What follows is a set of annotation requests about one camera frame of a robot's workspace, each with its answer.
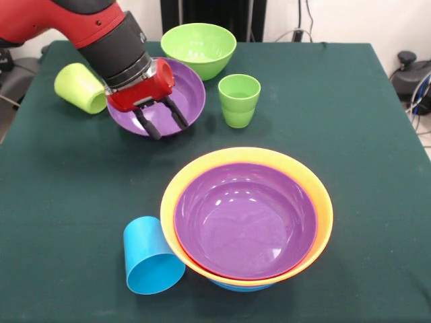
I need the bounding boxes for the purple bowl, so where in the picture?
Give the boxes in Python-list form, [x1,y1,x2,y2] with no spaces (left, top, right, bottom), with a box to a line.
[173,163,319,280]
[106,57,206,138]

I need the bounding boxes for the yellow-green cup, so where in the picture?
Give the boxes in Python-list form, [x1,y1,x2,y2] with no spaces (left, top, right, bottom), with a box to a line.
[53,63,108,115]

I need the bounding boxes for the blue cup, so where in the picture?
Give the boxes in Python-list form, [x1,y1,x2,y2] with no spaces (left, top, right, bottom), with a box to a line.
[123,216,187,296]

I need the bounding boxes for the dark green table cloth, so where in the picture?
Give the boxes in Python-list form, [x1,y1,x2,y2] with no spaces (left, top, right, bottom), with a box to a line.
[0,40,431,323]

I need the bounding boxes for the black equipment box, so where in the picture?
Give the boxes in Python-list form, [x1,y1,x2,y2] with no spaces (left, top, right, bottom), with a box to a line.
[0,46,15,72]

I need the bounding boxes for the tangle of cables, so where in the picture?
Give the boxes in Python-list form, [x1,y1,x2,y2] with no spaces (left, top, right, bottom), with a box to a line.
[405,73,431,135]

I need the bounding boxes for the grey pedestal foot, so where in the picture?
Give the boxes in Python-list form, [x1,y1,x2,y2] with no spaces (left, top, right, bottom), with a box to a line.
[390,50,431,102]
[0,45,50,102]

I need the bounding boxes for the orange bowl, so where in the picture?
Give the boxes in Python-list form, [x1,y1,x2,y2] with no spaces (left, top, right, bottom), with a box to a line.
[181,255,314,289]
[160,147,334,287]

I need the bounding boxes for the black hanging cable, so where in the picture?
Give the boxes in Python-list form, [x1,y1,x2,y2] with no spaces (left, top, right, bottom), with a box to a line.
[296,0,317,43]

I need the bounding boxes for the green cup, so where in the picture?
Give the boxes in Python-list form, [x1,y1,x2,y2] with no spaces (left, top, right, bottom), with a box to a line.
[218,74,262,114]
[222,106,256,129]

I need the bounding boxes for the green bowl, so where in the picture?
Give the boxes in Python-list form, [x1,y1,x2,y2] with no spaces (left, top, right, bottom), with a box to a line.
[160,22,238,81]

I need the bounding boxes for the blue bowl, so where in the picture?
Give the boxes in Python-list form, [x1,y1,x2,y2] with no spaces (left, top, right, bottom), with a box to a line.
[210,279,275,293]

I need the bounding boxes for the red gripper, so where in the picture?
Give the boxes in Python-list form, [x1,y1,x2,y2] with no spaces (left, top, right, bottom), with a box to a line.
[106,59,189,141]

